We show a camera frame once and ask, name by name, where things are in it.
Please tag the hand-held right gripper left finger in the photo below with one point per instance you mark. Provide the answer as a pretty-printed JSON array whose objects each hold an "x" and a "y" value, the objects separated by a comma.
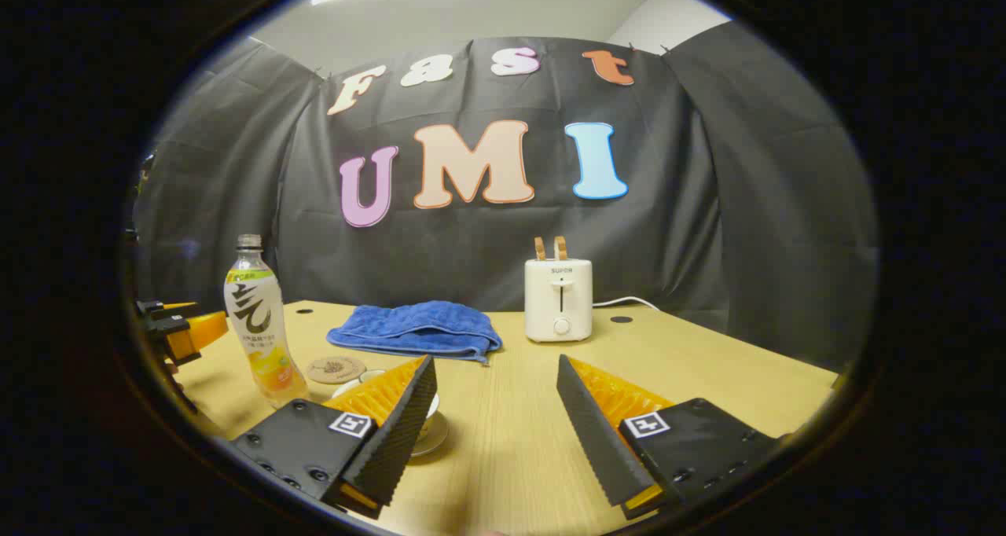
[{"x": 401, "y": 434}]

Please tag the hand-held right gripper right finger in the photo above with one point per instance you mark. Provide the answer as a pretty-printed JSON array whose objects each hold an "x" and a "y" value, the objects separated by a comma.
[{"x": 589, "y": 434}]

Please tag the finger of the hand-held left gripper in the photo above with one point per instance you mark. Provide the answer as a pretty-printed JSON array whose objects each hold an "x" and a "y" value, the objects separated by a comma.
[
  {"x": 206, "y": 330},
  {"x": 157, "y": 309}
]

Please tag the clear water bottle white label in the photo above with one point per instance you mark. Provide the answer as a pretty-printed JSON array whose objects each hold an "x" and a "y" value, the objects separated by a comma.
[{"x": 263, "y": 324}]

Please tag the white teacup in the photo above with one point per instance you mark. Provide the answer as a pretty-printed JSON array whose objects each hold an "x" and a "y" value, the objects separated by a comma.
[{"x": 346, "y": 385}]

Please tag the round wooden coaster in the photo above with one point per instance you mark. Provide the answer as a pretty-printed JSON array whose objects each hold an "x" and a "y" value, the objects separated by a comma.
[{"x": 334, "y": 368}]

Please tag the white saucer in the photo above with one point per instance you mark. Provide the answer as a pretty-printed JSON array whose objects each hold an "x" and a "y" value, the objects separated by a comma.
[{"x": 436, "y": 438}]

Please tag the blue towel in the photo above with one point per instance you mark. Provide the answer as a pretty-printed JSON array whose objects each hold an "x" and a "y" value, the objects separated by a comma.
[{"x": 416, "y": 328}]

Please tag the white toaster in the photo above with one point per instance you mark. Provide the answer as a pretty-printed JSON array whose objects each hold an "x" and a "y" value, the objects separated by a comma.
[{"x": 558, "y": 300}]

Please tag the bread slice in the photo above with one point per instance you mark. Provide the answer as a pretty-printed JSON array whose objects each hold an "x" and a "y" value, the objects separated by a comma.
[
  {"x": 560, "y": 247},
  {"x": 539, "y": 248}
]

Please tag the black backdrop cloth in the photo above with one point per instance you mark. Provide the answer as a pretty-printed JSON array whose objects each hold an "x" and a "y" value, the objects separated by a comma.
[{"x": 707, "y": 206}]

